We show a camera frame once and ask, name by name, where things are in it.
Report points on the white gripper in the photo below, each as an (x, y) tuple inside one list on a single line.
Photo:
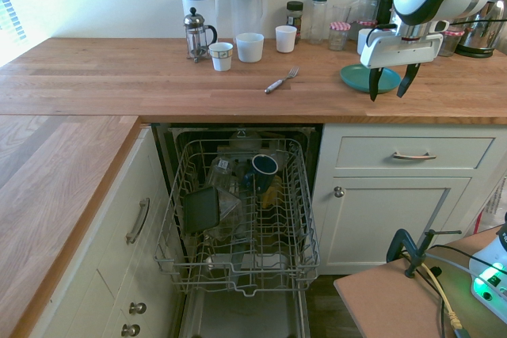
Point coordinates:
[(400, 51)]

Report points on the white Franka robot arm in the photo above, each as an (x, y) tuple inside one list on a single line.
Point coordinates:
[(408, 1)]

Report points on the dishwasher door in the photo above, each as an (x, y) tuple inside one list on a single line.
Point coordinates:
[(245, 318)]

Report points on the teal plate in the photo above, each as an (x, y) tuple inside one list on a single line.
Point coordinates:
[(354, 77)]

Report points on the plain white cup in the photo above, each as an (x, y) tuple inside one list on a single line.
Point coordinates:
[(363, 43)]

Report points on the glass jar red checkered lid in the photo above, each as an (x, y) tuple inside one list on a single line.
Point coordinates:
[(365, 24), (449, 43), (339, 37)]

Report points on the black shaker bottle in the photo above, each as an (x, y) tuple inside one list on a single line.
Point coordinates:
[(385, 3)]

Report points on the open glass jar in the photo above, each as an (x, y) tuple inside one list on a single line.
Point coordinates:
[(369, 5)]

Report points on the clear drinking glass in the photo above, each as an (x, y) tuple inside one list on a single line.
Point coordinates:
[(340, 13)]

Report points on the clear bottle green cap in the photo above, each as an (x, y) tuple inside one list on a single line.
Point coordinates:
[(318, 21)]

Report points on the chrome electric kettle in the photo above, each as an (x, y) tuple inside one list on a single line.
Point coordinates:
[(481, 33)]

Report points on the white ribbed cup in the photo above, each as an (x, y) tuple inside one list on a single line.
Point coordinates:
[(286, 40)]

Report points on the spice jar black lid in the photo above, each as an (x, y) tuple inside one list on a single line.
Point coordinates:
[(294, 17)]

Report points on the silver cabinet door knob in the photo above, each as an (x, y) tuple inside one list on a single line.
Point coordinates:
[(339, 192)]

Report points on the large white mug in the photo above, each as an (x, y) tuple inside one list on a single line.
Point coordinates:
[(249, 49)]

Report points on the dark blue mug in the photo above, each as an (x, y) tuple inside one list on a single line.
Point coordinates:
[(263, 172)]

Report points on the white plastic bag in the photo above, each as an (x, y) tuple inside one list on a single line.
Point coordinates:
[(493, 203)]

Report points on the clear pitcher dark blue lid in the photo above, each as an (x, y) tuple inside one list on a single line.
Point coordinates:
[(245, 13)]

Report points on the yellow item in rack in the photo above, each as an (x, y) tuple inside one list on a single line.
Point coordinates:
[(272, 193)]

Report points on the patterned paper cup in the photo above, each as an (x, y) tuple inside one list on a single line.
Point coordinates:
[(221, 59)]

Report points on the dark green C clamp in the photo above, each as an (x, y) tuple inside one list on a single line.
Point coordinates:
[(414, 253)]

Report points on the glass French press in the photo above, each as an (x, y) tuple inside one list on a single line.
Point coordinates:
[(194, 37)]

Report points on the clear plastic container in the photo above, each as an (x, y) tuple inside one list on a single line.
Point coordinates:
[(227, 203)]

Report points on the clear pitcher light blue lid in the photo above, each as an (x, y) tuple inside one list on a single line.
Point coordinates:
[(198, 1)]

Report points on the silver round drawer knob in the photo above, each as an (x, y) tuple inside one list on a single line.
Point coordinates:
[(138, 308), (130, 330)]

